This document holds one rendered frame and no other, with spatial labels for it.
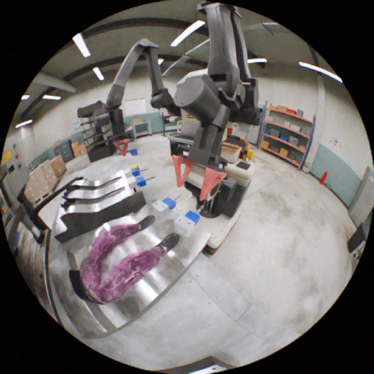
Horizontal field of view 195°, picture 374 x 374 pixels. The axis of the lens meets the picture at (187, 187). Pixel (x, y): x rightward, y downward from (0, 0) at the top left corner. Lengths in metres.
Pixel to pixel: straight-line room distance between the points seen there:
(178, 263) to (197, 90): 0.35
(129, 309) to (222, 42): 0.59
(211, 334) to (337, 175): 5.41
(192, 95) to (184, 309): 0.45
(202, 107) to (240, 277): 1.28
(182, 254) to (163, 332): 0.25
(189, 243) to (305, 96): 5.62
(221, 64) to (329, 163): 5.20
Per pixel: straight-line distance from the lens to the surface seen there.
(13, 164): 1.10
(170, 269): 0.29
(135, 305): 0.30
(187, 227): 0.32
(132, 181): 0.47
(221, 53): 0.30
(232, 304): 0.38
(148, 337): 0.41
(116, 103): 0.51
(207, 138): 0.22
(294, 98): 5.61
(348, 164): 5.53
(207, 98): 0.18
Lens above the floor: 1.16
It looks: 38 degrees down
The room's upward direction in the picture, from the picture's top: straight up
